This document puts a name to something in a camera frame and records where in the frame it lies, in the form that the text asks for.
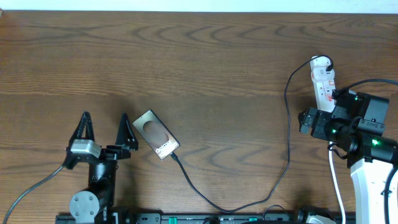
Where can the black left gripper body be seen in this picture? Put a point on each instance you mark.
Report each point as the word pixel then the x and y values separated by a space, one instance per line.
pixel 108 156

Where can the bronze Galaxy smartphone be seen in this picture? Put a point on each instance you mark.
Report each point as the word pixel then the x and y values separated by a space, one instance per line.
pixel 156 134

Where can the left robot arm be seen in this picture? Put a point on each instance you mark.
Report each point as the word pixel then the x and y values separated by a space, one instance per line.
pixel 95 204

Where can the white power strip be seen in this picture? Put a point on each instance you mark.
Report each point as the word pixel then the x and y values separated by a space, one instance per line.
pixel 324 84

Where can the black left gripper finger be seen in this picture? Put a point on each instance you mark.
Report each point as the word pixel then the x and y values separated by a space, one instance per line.
pixel 84 130
pixel 125 137

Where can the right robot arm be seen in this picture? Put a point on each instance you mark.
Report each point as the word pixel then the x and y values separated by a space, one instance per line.
pixel 356 125

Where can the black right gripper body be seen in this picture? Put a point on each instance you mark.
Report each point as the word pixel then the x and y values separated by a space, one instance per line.
pixel 325 127

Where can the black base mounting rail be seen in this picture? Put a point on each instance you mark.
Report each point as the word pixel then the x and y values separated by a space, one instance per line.
pixel 156 218

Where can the white USB charger adapter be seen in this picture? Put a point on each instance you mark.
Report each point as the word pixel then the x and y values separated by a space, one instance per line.
pixel 321 66

